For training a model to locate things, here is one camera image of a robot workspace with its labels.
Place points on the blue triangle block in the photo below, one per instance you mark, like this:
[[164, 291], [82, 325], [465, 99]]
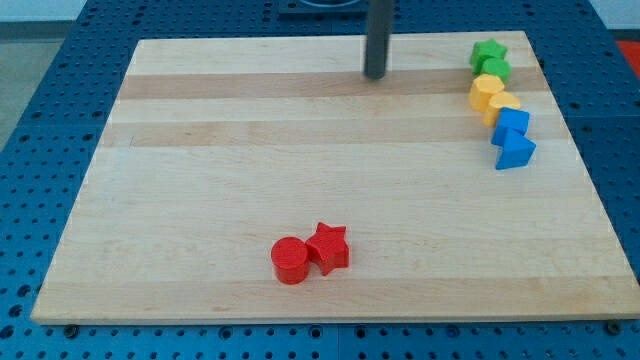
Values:
[[516, 151]]

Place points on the green star block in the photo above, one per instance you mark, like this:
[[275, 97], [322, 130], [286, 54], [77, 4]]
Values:
[[484, 50]]

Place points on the yellow heart block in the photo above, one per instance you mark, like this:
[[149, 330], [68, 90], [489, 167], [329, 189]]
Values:
[[496, 103]]

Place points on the red star block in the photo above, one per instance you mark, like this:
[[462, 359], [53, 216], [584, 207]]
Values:
[[328, 248]]

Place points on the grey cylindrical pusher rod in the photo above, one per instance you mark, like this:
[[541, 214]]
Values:
[[379, 29]]

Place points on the wooden board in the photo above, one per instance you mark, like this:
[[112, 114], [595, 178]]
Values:
[[217, 148]]

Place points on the green cylinder block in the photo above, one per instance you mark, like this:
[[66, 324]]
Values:
[[497, 67]]

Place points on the blue cube block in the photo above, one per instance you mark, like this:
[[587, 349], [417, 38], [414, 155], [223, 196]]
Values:
[[510, 119]]

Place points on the red cylinder block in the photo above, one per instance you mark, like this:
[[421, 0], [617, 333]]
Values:
[[290, 260]]

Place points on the yellow hexagon block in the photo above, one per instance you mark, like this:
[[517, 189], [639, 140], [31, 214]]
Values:
[[482, 89]]

